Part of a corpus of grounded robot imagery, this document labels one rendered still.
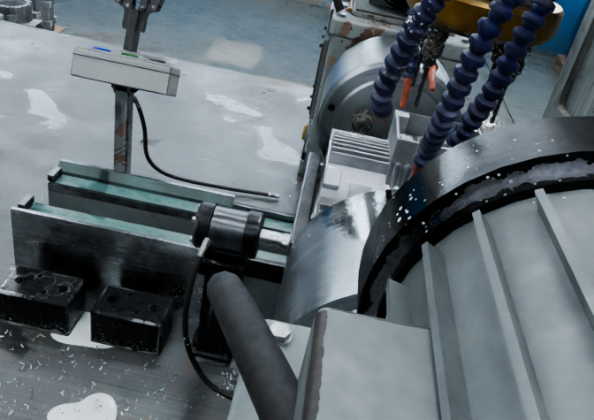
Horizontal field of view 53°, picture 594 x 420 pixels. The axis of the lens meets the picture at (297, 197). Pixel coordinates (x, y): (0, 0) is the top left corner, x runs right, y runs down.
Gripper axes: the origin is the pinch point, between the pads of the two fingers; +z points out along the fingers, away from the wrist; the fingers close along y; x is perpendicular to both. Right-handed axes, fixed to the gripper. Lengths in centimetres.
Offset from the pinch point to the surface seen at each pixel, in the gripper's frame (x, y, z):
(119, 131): 2.1, -0.1, 17.8
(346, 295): -59, 40, 22
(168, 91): -2.7, 8.6, 8.9
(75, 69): -3.4, -7.5, 8.6
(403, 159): -29, 47, 11
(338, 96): -4.0, 37.2, 3.9
